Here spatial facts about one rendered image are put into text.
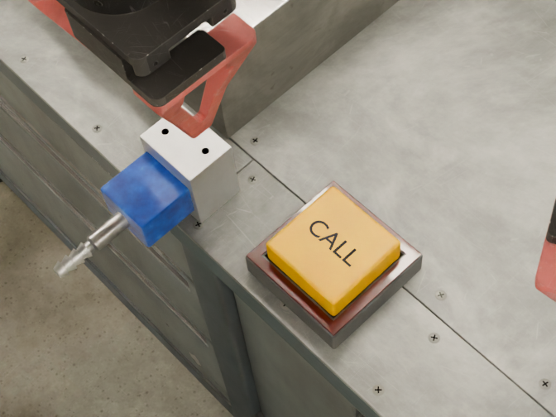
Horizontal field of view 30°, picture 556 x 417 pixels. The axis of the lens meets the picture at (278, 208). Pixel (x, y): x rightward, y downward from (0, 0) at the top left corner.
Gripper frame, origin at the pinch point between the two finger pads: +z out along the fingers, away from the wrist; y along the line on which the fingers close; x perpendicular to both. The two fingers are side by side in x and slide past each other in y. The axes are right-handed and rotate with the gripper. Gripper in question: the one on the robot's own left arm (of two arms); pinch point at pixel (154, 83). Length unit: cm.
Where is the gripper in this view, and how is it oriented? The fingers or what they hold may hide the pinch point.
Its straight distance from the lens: 60.4
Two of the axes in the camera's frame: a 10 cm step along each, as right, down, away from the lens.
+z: 0.7, 5.1, 8.6
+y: -6.8, -6.0, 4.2
